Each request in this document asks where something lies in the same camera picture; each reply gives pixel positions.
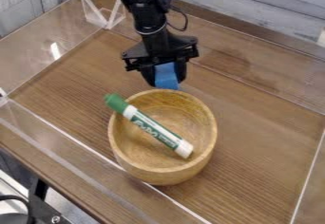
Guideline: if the blue rectangular block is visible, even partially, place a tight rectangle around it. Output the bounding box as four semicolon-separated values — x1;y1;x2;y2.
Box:
156;63;180;90

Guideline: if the black cable bottom left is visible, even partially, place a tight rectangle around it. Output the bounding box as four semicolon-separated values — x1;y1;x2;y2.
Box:
0;193;43;224

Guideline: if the green and white marker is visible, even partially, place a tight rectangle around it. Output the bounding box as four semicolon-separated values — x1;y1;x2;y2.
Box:
105;93;194;159

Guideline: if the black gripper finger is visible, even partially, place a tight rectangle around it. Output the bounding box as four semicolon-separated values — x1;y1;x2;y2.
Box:
140;66;156;86
174;62;188;83

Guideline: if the clear acrylic tray wall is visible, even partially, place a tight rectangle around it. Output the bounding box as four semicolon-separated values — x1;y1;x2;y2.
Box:
0;0;325;224

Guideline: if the black table leg frame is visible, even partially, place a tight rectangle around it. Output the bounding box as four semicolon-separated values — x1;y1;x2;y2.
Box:
29;178;73;224

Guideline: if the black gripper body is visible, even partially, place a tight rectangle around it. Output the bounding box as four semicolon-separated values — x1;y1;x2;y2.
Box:
122;29;198;71

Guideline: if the brown wooden bowl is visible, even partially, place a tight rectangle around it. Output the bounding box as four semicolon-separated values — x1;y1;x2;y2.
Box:
109;89;217;186

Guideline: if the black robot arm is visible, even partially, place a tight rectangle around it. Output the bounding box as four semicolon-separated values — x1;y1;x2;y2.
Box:
121;0;200;90

